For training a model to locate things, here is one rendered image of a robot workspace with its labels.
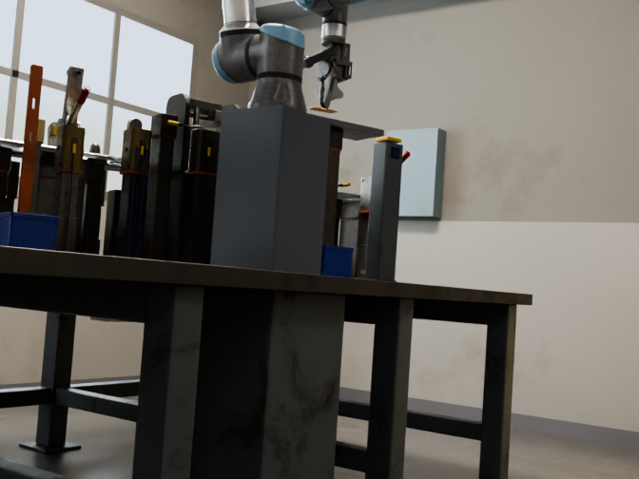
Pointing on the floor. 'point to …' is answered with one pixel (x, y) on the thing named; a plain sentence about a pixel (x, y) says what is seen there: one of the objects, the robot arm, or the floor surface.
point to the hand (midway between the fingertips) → (322, 105)
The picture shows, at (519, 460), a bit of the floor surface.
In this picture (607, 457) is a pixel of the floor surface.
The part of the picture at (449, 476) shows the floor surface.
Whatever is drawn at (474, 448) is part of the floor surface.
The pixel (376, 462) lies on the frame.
